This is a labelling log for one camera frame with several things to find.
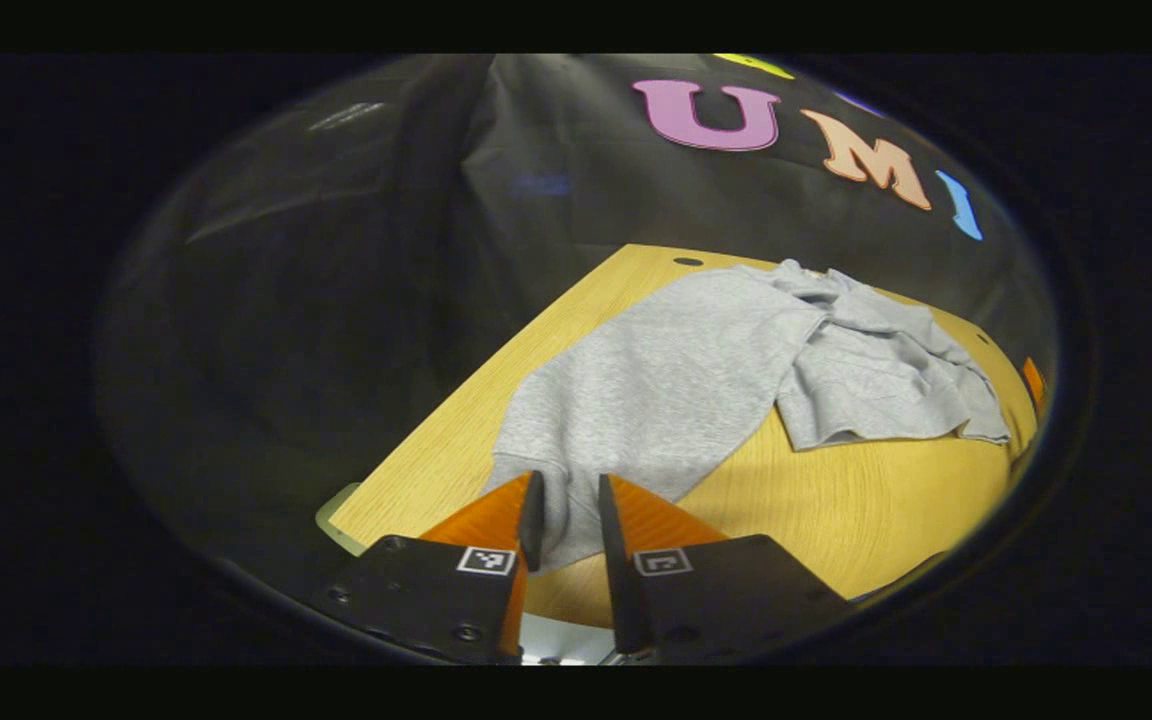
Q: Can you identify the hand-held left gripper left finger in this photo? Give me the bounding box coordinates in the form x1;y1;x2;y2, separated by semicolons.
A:
314;470;546;666

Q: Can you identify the black backdrop cloth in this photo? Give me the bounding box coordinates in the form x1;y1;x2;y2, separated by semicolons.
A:
96;53;1057;591

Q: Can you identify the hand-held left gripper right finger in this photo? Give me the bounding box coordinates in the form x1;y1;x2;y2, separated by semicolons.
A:
598;473;852;666

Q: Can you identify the grey sweatshirt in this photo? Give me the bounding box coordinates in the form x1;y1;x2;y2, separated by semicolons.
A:
481;258;1013;573

